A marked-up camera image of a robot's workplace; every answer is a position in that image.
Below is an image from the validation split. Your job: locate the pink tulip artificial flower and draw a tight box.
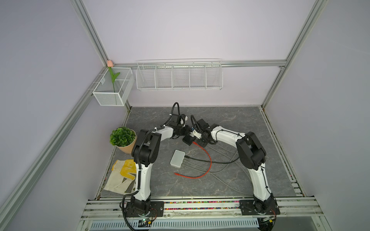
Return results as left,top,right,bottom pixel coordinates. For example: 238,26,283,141
107,60,120,92

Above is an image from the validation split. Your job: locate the white wire wall shelf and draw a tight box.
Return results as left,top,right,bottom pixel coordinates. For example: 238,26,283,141
136,59,224,91

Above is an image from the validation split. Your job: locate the white mesh wall basket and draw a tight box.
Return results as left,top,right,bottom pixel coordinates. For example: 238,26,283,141
93,67,135,106

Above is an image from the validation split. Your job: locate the white network switch box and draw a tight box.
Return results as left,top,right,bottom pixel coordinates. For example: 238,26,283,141
170,150,186,168

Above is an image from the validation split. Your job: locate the yellow white work glove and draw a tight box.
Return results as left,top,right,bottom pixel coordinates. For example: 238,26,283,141
104,159,136,195

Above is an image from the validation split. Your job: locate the red ethernet cable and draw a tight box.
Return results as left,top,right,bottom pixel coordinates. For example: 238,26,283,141
173,141,213,180

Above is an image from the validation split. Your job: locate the black network switch box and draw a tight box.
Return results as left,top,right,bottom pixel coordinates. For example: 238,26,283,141
182,135,196,146

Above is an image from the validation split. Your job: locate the black cable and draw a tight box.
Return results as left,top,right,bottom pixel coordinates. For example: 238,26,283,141
184,155,241,165

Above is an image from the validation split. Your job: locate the green potted plant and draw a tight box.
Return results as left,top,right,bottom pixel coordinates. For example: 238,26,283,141
109,127,137,155

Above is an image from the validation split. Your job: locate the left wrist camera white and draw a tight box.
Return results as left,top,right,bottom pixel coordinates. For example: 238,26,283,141
180,115,188,125

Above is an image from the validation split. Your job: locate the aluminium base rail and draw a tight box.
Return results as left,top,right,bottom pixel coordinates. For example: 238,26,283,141
81,197,324,220

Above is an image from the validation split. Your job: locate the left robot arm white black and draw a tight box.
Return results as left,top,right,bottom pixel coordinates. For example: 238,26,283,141
124,114,189,217

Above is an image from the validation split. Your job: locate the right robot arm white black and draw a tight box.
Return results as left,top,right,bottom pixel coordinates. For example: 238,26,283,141
190,115,280,215

